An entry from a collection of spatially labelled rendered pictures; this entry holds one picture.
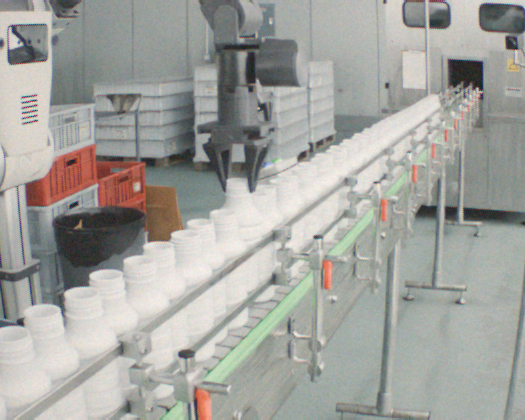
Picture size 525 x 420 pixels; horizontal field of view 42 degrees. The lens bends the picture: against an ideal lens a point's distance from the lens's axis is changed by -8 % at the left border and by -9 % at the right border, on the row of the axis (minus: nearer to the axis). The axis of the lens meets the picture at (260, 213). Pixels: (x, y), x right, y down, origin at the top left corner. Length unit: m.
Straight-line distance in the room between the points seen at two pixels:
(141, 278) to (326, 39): 10.91
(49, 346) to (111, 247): 2.51
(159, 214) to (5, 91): 3.35
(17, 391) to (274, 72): 0.58
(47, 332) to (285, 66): 0.51
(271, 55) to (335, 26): 10.60
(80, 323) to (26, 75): 0.89
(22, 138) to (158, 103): 6.88
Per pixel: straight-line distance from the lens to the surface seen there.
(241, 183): 1.04
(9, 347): 0.61
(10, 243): 1.58
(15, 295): 1.60
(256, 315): 1.09
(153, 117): 8.40
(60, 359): 0.66
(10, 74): 1.47
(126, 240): 3.18
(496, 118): 5.70
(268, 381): 1.11
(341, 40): 11.56
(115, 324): 0.75
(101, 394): 0.72
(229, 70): 1.01
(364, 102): 11.52
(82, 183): 3.85
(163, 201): 4.67
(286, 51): 0.99
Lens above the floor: 1.39
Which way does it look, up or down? 13 degrees down
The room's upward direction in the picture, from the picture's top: 1 degrees counter-clockwise
